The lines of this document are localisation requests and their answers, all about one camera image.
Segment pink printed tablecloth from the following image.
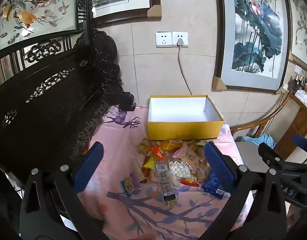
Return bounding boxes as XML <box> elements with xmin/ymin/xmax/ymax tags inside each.
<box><xmin>78</xmin><ymin>104</ymin><xmax>251</xmax><ymax>240</ymax></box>

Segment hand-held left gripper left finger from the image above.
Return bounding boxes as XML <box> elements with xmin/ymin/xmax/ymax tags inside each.
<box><xmin>18</xmin><ymin>141</ymin><xmax>105</xmax><ymax>240</ymax></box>

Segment dark small bottles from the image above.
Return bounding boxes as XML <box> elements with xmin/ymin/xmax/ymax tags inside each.
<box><xmin>289</xmin><ymin>72</ymin><xmax>307</xmax><ymax>90</ymax></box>

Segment blue cloth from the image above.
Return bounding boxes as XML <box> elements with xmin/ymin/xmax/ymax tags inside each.
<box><xmin>242</xmin><ymin>133</ymin><xmax>277</xmax><ymax>149</ymax></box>

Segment yellow cardboard box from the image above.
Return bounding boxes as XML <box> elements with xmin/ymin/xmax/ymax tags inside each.
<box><xmin>146</xmin><ymin>94</ymin><xmax>224</xmax><ymax>140</ymax></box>

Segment grey power cable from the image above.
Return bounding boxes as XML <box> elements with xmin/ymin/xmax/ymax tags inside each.
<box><xmin>178</xmin><ymin>45</ymin><xmax>193</xmax><ymax>95</ymax></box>

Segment framed lotus painting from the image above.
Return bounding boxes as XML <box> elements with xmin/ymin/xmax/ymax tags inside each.
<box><xmin>215</xmin><ymin>0</ymin><xmax>292</xmax><ymax>93</ymax></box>

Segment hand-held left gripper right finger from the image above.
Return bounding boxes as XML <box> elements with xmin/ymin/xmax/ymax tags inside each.
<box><xmin>201</xmin><ymin>141</ymin><xmax>294</xmax><ymax>240</ymax></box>

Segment framed branch painting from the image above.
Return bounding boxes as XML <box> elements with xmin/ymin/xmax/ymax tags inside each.
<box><xmin>284</xmin><ymin>0</ymin><xmax>307</xmax><ymax>72</ymax></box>

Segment wooden chair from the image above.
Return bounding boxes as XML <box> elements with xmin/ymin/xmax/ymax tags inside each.
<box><xmin>230</xmin><ymin>90</ymin><xmax>307</xmax><ymax>173</ymax></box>

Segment white wall socket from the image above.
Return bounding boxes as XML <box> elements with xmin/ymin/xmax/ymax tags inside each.
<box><xmin>156</xmin><ymin>32</ymin><xmax>173</xmax><ymax>48</ymax></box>
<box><xmin>172</xmin><ymin>31</ymin><xmax>188</xmax><ymax>48</ymax></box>

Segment dark carved wooden screen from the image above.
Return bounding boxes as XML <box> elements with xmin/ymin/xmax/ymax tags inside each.
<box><xmin>0</xmin><ymin>0</ymin><xmax>137</xmax><ymax>188</ymax></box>

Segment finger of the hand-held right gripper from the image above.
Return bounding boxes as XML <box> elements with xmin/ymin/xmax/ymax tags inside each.
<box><xmin>258</xmin><ymin>142</ymin><xmax>307</xmax><ymax>174</ymax></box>
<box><xmin>293</xmin><ymin>134</ymin><xmax>307</xmax><ymax>157</ymax></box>

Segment embroidered fish flower panel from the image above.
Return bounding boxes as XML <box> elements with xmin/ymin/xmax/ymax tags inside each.
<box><xmin>0</xmin><ymin>0</ymin><xmax>79</xmax><ymax>53</ymax></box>

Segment pile of snack packets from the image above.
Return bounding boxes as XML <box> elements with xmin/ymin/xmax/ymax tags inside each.
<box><xmin>120</xmin><ymin>139</ymin><xmax>228</xmax><ymax>207</ymax></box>

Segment wooden cabinet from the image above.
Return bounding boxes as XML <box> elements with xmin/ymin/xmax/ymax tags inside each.
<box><xmin>274</xmin><ymin>92</ymin><xmax>307</xmax><ymax>165</ymax></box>

